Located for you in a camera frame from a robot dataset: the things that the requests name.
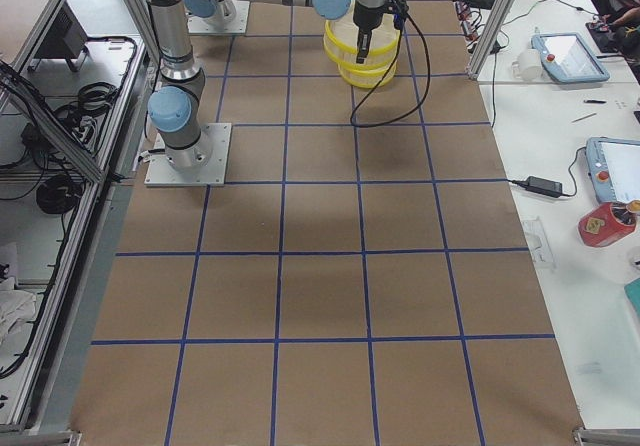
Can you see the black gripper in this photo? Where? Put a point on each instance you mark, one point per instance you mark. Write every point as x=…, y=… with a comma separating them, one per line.
x=367, y=18

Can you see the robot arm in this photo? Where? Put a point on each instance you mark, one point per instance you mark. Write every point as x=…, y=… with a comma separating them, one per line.
x=173, y=109

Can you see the white tape roll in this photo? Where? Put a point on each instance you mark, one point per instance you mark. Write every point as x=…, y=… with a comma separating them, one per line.
x=527, y=66

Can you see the far blue teach pendant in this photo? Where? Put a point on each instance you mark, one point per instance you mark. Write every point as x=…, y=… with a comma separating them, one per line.
x=567, y=58

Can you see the blue teach pendant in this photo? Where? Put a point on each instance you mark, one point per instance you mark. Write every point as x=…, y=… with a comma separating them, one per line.
x=613, y=166
x=567, y=58

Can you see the black power adapter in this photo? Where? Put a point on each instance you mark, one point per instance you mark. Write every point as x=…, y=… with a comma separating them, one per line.
x=541, y=186

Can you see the near blue teach pendant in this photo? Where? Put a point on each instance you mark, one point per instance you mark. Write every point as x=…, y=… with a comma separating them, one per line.
x=613, y=166

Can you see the red canister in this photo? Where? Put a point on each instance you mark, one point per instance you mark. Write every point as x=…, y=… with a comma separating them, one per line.
x=608, y=223

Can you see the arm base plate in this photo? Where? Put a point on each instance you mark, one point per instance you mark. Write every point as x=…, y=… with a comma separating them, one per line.
x=210, y=171
x=217, y=17

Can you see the aluminium frame post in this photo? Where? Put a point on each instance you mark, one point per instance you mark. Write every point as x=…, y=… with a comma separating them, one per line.
x=488, y=37

